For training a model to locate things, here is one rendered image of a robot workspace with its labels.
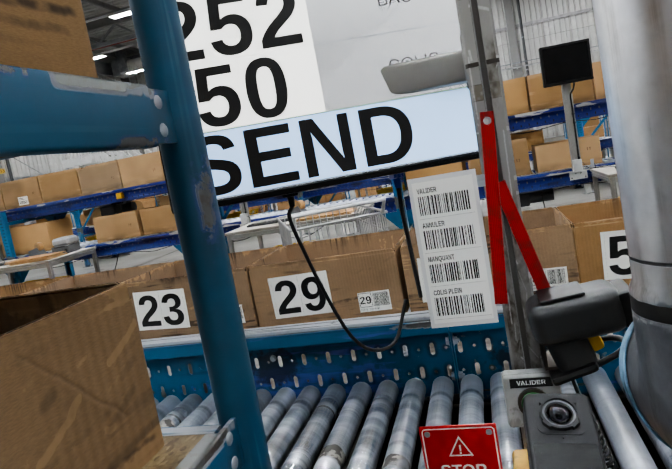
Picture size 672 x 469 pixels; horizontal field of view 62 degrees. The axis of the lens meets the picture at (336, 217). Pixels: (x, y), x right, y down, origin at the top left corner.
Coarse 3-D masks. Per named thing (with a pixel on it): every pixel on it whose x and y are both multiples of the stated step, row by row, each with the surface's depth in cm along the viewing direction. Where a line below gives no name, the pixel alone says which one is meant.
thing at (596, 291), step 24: (552, 288) 67; (576, 288) 64; (600, 288) 63; (624, 288) 62; (528, 312) 65; (552, 312) 63; (576, 312) 62; (600, 312) 61; (624, 312) 61; (552, 336) 63; (576, 336) 63; (576, 360) 64
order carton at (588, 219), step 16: (560, 208) 151; (576, 208) 150; (592, 208) 149; (608, 208) 148; (576, 224) 123; (592, 224) 122; (608, 224) 121; (576, 240) 124; (592, 240) 123; (576, 256) 125; (592, 256) 123; (592, 272) 124
